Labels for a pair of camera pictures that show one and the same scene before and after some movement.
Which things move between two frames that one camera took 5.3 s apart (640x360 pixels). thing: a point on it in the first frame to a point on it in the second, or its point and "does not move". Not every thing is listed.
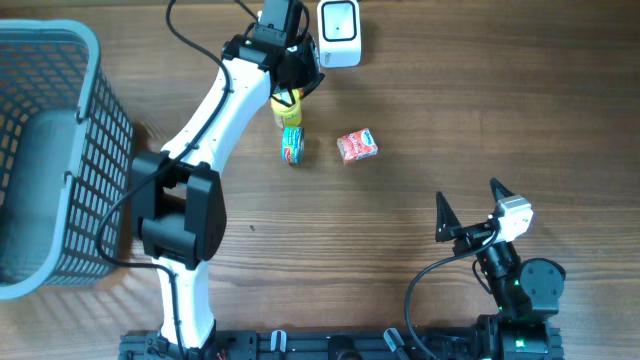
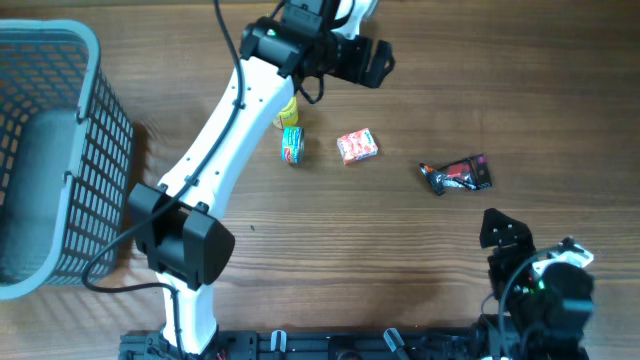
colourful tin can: [293, 145] does not move
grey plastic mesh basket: [66, 154] does not move
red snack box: [356, 146] does not move
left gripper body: [305, 66] to [351, 57]
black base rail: [414, 344] does not move
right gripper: [448, 226] to [517, 233]
